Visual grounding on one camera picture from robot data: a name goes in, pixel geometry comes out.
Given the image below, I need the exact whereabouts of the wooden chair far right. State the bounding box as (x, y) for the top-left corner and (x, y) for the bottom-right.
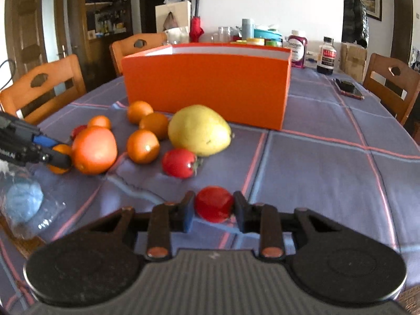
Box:
(362, 53), (419, 126)

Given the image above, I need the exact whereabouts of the wooden chair near left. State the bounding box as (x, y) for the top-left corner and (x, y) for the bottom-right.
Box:
(1, 54), (86, 125)

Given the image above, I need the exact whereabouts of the cardboard box on floor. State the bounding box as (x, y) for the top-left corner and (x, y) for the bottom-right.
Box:
(340, 43), (368, 83)

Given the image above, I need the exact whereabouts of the large pale orange left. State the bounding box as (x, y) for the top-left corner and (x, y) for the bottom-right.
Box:
(72, 126), (118, 176)

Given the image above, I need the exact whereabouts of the red cherry tomato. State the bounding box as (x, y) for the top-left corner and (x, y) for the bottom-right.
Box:
(162, 149), (198, 179)
(194, 186), (234, 223)

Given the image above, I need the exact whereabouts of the blue plaid tablecloth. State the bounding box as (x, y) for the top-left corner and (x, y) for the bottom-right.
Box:
(0, 67), (420, 312)

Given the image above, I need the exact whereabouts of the dark wooden shelf cabinet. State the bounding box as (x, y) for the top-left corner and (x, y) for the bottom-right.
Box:
(66, 0), (132, 91)

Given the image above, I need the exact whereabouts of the cream lidded jar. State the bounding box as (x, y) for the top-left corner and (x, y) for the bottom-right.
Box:
(246, 38), (265, 46)

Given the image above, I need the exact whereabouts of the wooden chair far left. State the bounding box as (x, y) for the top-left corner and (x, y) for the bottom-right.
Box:
(110, 33), (167, 77)

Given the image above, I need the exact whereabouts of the small mandarin middle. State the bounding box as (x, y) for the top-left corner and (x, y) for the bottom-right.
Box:
(127, 129), (160, 164)

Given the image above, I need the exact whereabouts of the orange cardboard box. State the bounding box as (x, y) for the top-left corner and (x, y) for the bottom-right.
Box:
(122, 43), (291, 130)

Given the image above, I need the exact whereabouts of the smartphone with pink case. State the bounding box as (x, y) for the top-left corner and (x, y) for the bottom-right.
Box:
(332, 78), (364, 100)

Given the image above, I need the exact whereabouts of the glass jar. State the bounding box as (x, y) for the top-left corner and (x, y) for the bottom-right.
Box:
(211, 26), (233, 43)

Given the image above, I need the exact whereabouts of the dark glass bottle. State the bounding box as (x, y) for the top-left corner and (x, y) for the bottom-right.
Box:
(317, 37), (337, 75)

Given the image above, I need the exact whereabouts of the teal plastic container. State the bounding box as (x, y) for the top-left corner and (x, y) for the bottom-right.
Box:
(254, 29), (283, 41)

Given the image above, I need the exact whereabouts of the yellow pear near box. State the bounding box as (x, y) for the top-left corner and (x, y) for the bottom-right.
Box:
(168, 104), (232, 157)

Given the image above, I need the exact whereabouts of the clear plastic bag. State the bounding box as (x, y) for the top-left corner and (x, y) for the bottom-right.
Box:
(1, 161), (65, 240)

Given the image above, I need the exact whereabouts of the small mandarin back right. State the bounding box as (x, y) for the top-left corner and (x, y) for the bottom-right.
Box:
(139, 112), (169, 141)

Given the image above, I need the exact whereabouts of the wooden chair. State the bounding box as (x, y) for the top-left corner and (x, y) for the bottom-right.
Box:
(110, 33), (167, 77)
(1, 54), (86, 125)
(362, 53), (419, 126)

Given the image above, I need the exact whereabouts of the small mandarin back left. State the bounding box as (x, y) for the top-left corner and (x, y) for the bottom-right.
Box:
(127, 101), (154, 125)

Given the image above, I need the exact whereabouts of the small mandarin behind orange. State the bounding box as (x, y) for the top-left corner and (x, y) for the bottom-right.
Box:
(87, 115), (112, 129)

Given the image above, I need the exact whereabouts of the red folded umbrella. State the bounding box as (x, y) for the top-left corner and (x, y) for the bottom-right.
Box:
(189, 0), (204, 43)

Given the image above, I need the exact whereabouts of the small mandarin far left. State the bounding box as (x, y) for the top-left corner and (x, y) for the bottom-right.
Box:
(48, 144), (73, 175)

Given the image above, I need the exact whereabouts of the small red tomato low left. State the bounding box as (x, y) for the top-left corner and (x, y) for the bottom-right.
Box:
(70, 124), (88, 141)

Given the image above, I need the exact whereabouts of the grey blue cup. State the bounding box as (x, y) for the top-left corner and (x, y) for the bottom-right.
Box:
(241, 19), (254, 41)

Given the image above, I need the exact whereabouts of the white paper bag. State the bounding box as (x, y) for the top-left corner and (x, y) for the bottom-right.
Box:
(155, 1), (192, 37)

